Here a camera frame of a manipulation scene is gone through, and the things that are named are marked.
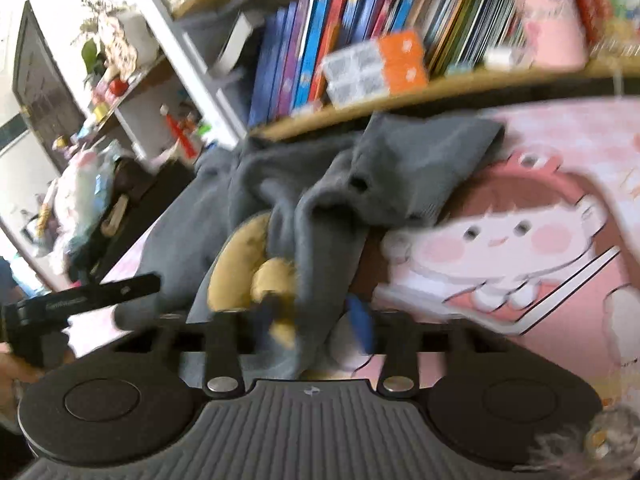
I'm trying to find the red figurine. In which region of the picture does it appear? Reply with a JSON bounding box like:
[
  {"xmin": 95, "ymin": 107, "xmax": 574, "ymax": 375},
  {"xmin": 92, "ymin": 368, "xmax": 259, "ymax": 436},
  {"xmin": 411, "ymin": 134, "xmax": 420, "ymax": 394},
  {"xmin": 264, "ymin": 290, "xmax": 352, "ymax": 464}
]
[{"xmin": 159, "ymin": 104, "xmax": 203, "ymax": 161}]

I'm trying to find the thick white book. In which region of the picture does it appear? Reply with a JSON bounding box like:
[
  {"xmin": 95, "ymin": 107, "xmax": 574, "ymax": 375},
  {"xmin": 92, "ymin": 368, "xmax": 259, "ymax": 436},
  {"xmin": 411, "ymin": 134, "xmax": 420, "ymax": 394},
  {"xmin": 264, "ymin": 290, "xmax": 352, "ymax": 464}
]
[{"xmin": 214, "ymin": 10, "xmax": 266, "ymax": 77}]

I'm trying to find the dark framed screen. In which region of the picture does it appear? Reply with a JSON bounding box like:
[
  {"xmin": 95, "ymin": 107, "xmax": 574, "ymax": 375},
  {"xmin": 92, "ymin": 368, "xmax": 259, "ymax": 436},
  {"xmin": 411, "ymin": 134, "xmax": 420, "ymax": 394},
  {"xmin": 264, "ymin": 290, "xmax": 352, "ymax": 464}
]
[{"xmin": 11, "ymin": 1, "xmax": 87, "ymax": 173}]

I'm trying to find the white charger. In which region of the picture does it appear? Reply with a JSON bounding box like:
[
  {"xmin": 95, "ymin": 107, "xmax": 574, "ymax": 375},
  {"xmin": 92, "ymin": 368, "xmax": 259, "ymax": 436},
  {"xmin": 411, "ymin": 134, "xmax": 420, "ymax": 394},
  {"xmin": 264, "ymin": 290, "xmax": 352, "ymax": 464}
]
[{"xmin": 484, "ymin": 46, "xmax": 534, "ymax": 72}]

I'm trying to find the pink cylinder container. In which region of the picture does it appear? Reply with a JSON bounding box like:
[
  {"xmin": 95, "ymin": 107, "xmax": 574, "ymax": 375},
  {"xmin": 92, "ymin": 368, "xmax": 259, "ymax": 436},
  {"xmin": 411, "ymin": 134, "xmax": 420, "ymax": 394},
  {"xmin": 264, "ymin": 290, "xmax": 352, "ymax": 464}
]
[{"xmin": 500, "ymin": 0, "xmax": 589, "ymax": 69}]

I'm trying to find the wooden bookshelf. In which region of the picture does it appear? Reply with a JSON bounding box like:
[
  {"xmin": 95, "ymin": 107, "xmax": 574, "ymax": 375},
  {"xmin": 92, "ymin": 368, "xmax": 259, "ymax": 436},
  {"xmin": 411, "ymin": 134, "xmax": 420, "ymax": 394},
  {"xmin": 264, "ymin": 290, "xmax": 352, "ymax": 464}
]
[{"xmin": 110, "ymin": 0, "xmax": 640, "ymax": 142}]

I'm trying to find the grey sweater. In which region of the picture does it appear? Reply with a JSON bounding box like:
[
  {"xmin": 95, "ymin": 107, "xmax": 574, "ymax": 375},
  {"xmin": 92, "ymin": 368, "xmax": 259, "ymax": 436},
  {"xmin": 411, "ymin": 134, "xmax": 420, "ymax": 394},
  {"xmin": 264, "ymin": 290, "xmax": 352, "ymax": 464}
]
[{"xmin": 114, "ymin": 112, "xmax": 506, "ymax": 382}]

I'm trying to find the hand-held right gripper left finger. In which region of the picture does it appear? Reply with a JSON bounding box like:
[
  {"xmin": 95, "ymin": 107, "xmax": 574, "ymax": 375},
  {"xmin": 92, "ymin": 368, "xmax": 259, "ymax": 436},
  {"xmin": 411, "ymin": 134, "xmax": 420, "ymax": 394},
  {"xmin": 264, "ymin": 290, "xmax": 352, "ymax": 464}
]
[{"xmin": 112, "ymin": 295, "xmax": 281, "ymax": 402}]

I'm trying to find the pink printed desk mat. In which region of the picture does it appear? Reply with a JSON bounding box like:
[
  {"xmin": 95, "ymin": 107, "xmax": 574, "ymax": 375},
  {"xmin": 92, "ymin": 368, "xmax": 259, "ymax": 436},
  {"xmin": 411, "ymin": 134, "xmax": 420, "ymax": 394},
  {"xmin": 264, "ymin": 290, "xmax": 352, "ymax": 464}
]
[{"xmin": 65, "ymin": 102, "xmax": 640, "ymax": 413}]

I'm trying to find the dark bag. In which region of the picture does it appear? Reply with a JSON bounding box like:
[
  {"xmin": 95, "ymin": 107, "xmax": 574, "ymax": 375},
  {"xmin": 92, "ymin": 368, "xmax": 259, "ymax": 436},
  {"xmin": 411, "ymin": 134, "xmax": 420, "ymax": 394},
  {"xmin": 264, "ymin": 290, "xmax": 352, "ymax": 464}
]
[{"xmin": 67, "ymin": 156, "xmax": 196, "ymax": 283}]

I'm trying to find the person's left hand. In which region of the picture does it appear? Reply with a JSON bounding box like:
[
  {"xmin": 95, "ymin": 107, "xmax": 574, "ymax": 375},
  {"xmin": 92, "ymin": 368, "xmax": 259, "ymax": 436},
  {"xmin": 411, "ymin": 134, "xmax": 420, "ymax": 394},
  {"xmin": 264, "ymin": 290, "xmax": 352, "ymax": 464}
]
[{"xmin": 0, "ymin": 342, "xmax": 46, "ymax": 413}]

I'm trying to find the white vase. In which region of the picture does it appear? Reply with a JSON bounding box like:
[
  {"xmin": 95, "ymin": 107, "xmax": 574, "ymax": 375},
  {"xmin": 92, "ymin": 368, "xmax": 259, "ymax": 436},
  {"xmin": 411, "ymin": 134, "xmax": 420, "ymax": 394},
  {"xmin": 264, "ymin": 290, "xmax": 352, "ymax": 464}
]
[{"xmin": 117, "ymin": 7, "xmax": 161, "ymax": 68}]

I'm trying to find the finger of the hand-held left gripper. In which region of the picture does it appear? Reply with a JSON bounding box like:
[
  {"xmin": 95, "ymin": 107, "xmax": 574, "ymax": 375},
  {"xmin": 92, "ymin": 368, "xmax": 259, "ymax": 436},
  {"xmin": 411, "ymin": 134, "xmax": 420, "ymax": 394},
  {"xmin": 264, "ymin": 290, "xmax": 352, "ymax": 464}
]
[{"xmin": 95, "ymin": 272, "xmax": 162, "ymax": 308}]

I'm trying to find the row of colourful books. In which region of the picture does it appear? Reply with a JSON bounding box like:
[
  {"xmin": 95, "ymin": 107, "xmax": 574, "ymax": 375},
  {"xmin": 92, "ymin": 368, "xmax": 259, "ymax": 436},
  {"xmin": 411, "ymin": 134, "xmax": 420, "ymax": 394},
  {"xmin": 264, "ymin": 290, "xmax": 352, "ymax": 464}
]
[{"xmin": 247, "ymin": 0, "xmax": 526, "ymax": 128}]

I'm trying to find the fluffy beige garment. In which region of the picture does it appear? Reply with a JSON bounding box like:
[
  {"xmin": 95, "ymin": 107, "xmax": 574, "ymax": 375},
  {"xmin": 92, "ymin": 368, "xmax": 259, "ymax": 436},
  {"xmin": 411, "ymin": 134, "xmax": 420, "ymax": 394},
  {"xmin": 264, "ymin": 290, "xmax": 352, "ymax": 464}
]
[{"xmin": 530, "ymin": 407, "xmax": 640, "ymax": 480}]

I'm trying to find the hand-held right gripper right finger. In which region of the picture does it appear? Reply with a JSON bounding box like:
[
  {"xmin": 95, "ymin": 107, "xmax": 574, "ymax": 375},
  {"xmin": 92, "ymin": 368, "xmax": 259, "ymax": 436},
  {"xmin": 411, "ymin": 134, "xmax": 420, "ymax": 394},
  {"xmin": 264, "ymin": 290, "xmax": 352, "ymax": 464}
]
[{"xmin": 346, "ymin": 295, "xmax": 506, "ymax": 402}]

